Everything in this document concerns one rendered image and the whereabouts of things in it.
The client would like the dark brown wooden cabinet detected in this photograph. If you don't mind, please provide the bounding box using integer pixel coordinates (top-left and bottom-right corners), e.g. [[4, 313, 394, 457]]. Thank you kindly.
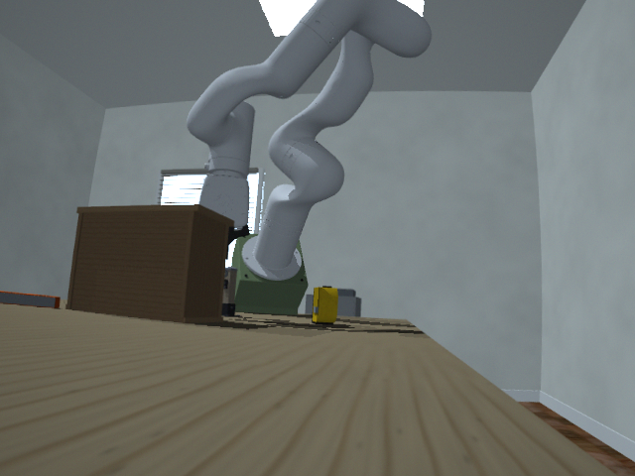
[[65, 204, 234, 323]]

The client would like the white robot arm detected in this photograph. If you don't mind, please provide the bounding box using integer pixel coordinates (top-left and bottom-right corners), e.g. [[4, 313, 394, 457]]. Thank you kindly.
[[187, 0, 432, 281]]

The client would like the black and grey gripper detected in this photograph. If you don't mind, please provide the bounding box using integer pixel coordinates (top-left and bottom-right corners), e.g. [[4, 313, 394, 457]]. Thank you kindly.
[[198, 173, 250, 260]]

